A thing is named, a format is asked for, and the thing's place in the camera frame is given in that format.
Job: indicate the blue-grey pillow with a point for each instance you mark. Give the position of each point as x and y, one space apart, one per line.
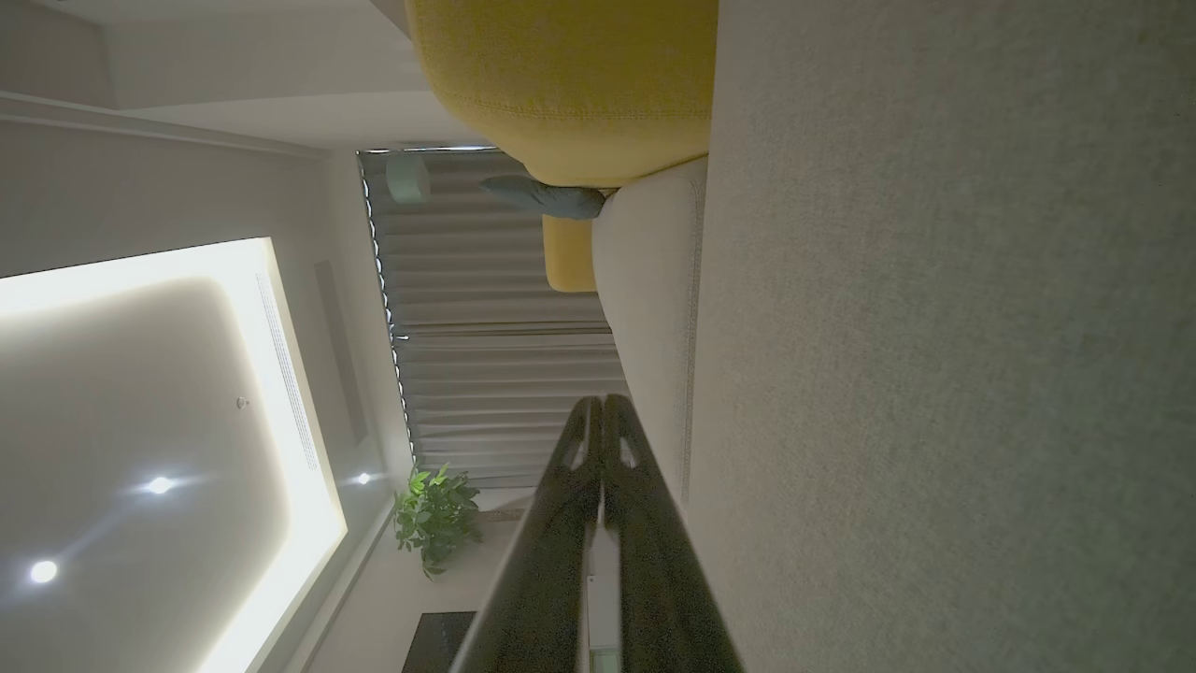
547 198

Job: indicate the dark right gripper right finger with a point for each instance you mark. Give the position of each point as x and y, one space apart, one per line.
654 579

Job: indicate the grey pleated curtain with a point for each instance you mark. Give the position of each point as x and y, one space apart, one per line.
486 308

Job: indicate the round pale pendant lamp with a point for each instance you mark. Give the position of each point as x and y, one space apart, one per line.
408 178

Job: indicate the light grey sofa section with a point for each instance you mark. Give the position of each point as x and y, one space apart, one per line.
645 327

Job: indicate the large yellow cushion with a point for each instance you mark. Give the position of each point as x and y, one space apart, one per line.
561 75

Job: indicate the small yellow cushion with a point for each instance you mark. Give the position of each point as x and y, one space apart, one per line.
568 257

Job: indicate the green potted plant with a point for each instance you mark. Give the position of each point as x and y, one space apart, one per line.
434 519

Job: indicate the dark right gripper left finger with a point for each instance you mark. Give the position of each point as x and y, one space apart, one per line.
547 561

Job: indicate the grey fabric sofa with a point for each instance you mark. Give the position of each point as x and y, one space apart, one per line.
934 374

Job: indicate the white linear ceiling vent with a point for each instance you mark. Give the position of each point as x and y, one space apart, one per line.
288 374

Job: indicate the dark cabinet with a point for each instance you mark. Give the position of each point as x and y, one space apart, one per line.
437 645

